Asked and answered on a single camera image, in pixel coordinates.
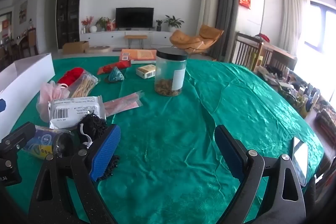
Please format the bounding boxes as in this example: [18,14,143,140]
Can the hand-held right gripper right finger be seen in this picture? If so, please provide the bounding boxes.
[214,125,307,224]

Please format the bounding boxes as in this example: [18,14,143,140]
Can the orange lounge chair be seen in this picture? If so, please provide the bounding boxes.
[169,24,224,58]

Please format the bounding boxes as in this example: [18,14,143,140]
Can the smartphone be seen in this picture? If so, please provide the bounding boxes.
[292,136,309,186]

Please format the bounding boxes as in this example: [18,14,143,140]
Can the bag of wooden cotton swabs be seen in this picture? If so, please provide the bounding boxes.
[69,72,101,98]

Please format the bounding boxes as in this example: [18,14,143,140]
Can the dark display cabinet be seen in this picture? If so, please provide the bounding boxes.
[56,0,85,50]

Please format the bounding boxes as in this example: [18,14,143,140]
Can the small cream carton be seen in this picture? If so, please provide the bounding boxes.
[136,64,156,79]

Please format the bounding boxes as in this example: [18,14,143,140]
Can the cluttered pile of household things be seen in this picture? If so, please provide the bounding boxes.
[256,65,336,135]

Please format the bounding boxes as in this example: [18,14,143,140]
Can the pink mesh bath pouf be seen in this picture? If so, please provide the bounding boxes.
[38,81,71,122]

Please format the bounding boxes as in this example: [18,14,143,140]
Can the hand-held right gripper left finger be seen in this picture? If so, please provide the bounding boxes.
[28,124,121,224]

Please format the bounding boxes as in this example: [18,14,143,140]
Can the red cloth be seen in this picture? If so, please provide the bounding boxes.
[253,33,271,43]

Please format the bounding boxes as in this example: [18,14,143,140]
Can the red flower arrangement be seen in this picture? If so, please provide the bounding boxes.
[81,16,94,33]

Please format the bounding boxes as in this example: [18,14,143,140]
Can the standing air conditioner with cover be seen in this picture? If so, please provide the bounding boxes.
[197,0,220,38]

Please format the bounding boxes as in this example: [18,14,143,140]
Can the grey curtain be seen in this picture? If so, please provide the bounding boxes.
[214,0,238,62]

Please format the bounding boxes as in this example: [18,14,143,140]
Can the white packet with barcode label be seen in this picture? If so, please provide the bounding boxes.
[48,96,107,129]

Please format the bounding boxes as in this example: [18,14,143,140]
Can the green satin tablecloth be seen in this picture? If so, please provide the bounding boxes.
[0,55,324,224]

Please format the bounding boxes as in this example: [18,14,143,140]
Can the wooden stool with metal legs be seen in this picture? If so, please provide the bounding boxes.
[124,34,148,49]

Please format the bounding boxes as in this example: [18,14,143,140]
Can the wooden dining chairs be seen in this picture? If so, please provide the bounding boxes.
[0,27,38,62]

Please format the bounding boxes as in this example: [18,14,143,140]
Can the bushy green potted plant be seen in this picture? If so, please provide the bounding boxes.
[95,17,112,31]

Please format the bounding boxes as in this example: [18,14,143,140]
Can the clear jar with black lid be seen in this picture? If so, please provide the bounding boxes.
[154,47,188,97]

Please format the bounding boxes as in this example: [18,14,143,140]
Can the red flat packet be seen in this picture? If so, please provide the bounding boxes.
[97,60,132,75]

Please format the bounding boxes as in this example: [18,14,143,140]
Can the orange book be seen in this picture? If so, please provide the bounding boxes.
[119,49,158,64]

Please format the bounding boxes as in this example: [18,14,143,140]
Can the framed wall picture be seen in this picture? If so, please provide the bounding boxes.
[19,1,28,24]

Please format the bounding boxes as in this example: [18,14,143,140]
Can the large green potted plant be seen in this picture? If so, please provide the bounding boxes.
[164,15,184,32]

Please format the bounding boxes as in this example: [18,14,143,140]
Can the brown cardboard box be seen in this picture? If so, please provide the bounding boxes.
[62,41,90,54]

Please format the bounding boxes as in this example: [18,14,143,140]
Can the round beige floor cushion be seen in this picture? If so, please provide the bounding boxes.
[84,46,111,54]

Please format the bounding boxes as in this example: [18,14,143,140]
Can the white sheer curtain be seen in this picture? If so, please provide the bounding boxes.
[283,0,311,54]

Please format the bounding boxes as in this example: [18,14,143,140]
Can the white television cabinet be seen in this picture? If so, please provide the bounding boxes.
[79,30,179,49]

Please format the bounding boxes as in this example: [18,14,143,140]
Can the red yarn ball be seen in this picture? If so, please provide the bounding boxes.
[57,68,87,86]

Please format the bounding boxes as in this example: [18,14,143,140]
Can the blue yellow bag roll packet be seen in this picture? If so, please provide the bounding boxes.
[22,126,75,160]

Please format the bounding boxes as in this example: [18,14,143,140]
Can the black television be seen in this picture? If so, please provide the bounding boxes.
[115,7,154,28]

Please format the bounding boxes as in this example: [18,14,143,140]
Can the white cardboard box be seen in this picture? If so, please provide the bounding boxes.
[0,53,55,139]

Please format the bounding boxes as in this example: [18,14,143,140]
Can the teal fabric sachet pouch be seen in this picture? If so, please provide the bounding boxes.
[105,66,126,83]

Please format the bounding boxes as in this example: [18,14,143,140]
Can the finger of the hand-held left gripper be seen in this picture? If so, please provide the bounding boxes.
[0,122,36,153]

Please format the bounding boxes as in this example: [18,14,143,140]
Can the clear packet of pink strips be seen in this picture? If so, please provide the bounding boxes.
[103,91,146,117]

